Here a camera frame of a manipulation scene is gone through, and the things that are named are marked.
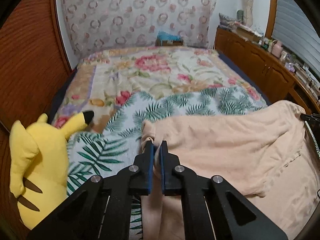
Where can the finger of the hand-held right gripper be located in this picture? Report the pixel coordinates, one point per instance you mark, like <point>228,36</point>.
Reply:
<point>311,118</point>

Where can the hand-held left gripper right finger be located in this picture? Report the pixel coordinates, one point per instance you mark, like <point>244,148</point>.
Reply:
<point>163,170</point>

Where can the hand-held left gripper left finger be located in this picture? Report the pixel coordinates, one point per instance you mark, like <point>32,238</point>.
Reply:
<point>149,170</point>

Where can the pink printed t-shirt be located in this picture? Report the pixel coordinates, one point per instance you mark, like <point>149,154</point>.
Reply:
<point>225,142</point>

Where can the leaf print bed sheet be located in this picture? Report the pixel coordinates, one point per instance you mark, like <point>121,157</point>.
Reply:
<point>112,135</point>

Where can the purple tissue pack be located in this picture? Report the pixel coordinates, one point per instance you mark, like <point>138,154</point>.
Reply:
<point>290,67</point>

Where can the pink thermos jug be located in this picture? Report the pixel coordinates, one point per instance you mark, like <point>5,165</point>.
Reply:
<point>277,48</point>

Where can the wooden side cabinet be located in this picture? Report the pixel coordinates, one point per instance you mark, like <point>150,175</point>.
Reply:
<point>250,55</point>

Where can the grey window blind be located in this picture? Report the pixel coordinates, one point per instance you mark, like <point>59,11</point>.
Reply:
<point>297,30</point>

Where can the floral blanket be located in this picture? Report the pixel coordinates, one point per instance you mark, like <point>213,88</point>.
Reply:
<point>150,75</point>

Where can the flat beige box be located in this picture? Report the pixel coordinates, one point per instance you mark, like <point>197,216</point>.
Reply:
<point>247,33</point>

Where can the yellow plush toy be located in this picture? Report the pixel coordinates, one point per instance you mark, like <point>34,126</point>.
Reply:
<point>37,155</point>

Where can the small green fan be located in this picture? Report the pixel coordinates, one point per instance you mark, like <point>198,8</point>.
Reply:
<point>240,15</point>

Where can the patterned folded pillow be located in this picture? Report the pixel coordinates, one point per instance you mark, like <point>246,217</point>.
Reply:
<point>227,20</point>

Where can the beige window curtain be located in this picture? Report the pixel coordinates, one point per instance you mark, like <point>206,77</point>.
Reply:
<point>247,2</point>

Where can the blue plastic bag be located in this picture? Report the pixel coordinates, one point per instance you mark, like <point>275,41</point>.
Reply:
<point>167,35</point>

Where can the wooden louvered wardrobe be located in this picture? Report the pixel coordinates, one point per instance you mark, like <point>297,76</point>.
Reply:
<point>30,55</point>

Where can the wooden window frame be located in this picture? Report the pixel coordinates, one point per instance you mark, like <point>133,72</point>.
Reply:
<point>271,7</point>

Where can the circle patterned wall curtain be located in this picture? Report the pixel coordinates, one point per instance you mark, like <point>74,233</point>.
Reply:
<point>137,12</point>

